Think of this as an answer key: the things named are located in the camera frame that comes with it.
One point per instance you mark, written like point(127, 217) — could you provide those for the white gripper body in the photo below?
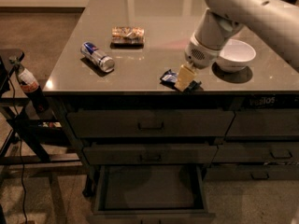
point(200, 55)

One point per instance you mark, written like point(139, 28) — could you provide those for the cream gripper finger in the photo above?
point(185, 76)

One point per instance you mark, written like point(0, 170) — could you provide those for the blue rxbar blueberry wrapper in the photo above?
point(169, 78)

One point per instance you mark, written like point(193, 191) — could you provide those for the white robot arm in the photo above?
point(276, 22)

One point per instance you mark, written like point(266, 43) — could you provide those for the top right drawer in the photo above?
point(265, 124)

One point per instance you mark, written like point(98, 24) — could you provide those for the middle right drawer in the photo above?
point(257, 152)

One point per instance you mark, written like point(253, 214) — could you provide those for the bottom right drawer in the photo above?
point(252, 172)

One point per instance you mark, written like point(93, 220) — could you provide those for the top left drawer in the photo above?
point(149, 123)

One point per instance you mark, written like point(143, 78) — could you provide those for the middle left drawer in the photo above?
point(150, 153)

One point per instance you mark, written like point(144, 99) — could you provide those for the open bottom drawer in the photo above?
point(150, 194)

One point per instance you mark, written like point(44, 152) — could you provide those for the white bowl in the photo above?
point(235, 56)

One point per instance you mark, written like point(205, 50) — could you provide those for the brown snack bar wrapper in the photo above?
point(127, 35)

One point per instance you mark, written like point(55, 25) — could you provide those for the red bull can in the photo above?
point(99, 58)

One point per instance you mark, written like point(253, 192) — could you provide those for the dark counter cabinet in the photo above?
point(76, 84)

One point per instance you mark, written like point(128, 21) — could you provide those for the cola bottle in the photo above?
point(29, 85)

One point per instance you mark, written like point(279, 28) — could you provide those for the black side stand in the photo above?
point(28, 129)

